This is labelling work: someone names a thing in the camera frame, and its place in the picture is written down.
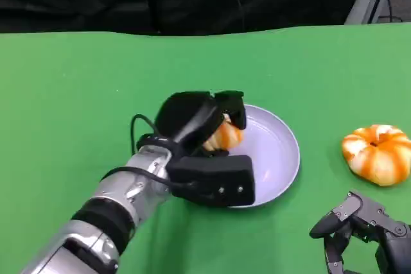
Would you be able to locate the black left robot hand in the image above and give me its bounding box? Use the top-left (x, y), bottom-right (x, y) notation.
top-left (153, 90), bottom-right (248, 158)

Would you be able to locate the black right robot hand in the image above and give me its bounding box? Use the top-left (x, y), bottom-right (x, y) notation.
top-left (309, 190), bottom-right (411, 274)

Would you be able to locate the orange and white toy bread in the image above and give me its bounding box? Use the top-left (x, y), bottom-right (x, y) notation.
top-left (341, 123), bottom-right (411, 187)
top-left (204, 114), bottom-right (244, 152)

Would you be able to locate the lilac plate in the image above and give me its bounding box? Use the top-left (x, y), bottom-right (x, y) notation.
top-left (221, 104), bottom-right (301, 210)

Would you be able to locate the green table cloth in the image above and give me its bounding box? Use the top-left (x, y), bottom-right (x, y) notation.
top-left (0, 22), bottom-right (411, 274)

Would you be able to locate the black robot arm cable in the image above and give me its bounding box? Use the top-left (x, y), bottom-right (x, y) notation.
top-left (130, 113), bottom-right (180, 159)

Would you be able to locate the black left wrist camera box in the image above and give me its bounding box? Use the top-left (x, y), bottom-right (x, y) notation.
top-left (166, 154), bottom-right (257, 209)

